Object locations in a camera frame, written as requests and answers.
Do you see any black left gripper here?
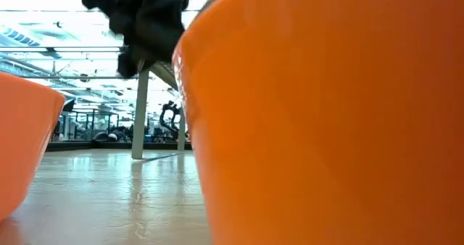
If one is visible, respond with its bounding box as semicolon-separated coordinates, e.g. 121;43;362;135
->
71;0;194;80

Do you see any orange plastic mini bowl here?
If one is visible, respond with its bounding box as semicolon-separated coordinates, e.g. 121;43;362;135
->
171;0;464;245
0;72;67;223

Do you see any black aluminium table frame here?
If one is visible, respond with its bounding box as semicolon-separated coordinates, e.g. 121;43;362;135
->
46;141;194;152

